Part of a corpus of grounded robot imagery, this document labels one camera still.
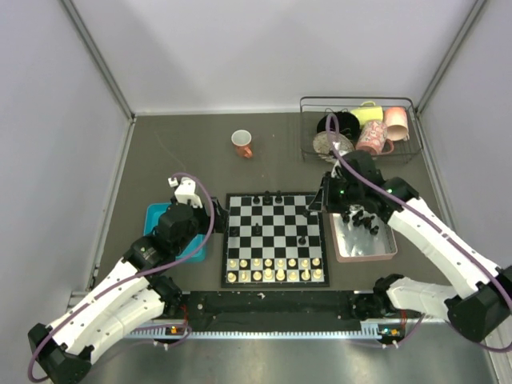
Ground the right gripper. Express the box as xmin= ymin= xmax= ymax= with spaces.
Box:
xmin=309 ymin=171 xmax=363 ymax=214

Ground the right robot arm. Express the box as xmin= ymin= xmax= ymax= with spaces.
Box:
xmin=305 ymin=150 xmax=511 ymax=342

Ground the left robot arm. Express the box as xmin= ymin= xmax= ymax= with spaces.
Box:
xmin=27 ymin=198 xmax=229 ymax=383

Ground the chess board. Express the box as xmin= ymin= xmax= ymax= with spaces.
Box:
xmin=221 ymin=192 xmax=330 ymax=288

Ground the blue plastic tray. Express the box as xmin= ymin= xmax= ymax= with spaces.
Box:
xmin=143 ymin=202 xmax=206 ymax=263

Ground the pink metal tray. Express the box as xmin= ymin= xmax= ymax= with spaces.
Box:
xmin=330 ymin=210 xmax=398 ymax=262

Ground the patterned plate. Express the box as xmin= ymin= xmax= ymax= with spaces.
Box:
xmin=313 ymin=132 xmax=354 ymax=164

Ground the pink floral mug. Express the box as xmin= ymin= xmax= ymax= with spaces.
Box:
xmin=355 ymin=120 xmax=394 ymax=156

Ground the black bowl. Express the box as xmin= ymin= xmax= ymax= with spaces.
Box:
xmin=317 ymin=111 xmax=361 ymax=141

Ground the yellow mug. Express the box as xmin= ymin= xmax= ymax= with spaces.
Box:
xmin=350 ymin=101 xmax=384 ymax=126

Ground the pink marbled cup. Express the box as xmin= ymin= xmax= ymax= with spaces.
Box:
xmin=383 ymin=106 xmax=409 ymax=142

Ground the orange mug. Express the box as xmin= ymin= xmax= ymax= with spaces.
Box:
xmin=230 ymin=130 xmax=253 ymax=158

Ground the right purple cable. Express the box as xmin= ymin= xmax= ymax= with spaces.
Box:
xmin=325 ymin=113 xmax=512 ymax=354

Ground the purple cable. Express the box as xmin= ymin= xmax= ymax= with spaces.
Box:
xmin=26 ymin=172 xmax=217 ymax=381
xmin=325 ymin=113 xmax=512 ymax=354

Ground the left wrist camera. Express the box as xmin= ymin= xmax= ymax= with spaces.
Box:
xmin=167 ymin=176 xmax=203 ymax=208

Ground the wire dish rack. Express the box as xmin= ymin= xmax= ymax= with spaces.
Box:
xmin=299 ymin=96 xmax=422 ymax=163

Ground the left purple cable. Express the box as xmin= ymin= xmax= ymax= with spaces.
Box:
xmin=26 ymin=172 xmax=217 ymax=381

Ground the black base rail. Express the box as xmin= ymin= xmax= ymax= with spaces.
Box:
xmin=183 ymin=290 xmax=382 ymax=332

